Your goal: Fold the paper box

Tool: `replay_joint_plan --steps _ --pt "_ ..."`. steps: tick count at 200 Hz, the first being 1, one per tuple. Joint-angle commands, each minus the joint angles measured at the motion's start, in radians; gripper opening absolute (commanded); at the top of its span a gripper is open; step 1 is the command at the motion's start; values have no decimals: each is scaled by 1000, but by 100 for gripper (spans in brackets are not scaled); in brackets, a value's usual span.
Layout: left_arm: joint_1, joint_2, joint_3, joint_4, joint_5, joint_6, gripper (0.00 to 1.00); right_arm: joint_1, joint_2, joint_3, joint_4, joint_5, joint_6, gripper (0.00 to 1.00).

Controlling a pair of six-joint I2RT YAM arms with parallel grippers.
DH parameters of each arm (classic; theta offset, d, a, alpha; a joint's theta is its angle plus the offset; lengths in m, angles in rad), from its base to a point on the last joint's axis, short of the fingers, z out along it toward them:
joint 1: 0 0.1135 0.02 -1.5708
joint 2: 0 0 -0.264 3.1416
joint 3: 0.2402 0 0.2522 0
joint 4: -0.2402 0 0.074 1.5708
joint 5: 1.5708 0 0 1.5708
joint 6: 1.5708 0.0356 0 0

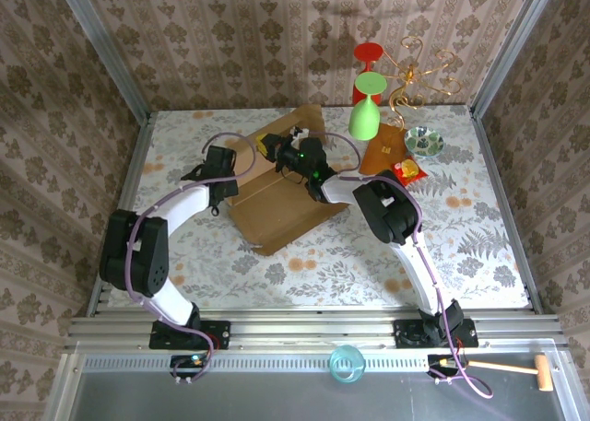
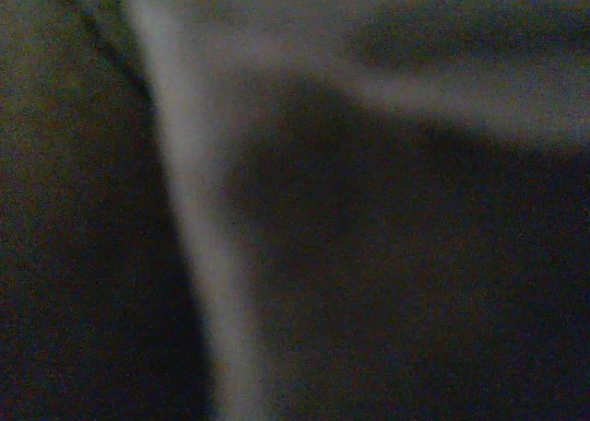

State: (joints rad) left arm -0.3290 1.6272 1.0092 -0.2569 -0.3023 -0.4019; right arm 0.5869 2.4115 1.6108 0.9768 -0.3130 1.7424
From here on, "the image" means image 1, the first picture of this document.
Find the brown cardboard box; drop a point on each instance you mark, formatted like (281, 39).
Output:
(276, 209)

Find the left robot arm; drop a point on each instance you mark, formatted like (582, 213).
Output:
(138, 255)

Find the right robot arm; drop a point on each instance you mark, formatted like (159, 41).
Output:
(392, 209)

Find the green plastic goblet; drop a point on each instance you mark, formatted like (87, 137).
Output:
(364, 119)

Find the brown wooden board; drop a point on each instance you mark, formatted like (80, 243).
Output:
(382, 151)

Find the red yellow snack packet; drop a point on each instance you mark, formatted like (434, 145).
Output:
(408, 170)

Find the green patterned bowl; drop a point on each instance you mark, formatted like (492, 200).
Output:
(424, 140)

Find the red plastic goblet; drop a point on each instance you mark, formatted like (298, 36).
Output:
(369, 52)

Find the left black connector board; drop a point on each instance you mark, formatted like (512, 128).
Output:
(189, 363)

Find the black connector board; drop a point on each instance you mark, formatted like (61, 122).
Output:
(442, 365)
(189, 363)

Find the blue glass cup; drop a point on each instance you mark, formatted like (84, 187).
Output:
(346, 365)

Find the right black connector board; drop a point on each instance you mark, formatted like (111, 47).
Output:
(442, 365)

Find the wooden mallet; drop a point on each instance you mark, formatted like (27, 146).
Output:
(543, 372)

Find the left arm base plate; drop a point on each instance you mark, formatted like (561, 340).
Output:
(221, 335)

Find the aluminium frame post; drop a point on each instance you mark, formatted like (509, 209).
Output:
(105, 48)
(511, 48)

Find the aluminium front rail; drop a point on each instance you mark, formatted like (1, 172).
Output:
(299, 331)

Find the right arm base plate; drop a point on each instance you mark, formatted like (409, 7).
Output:
(403, 333)

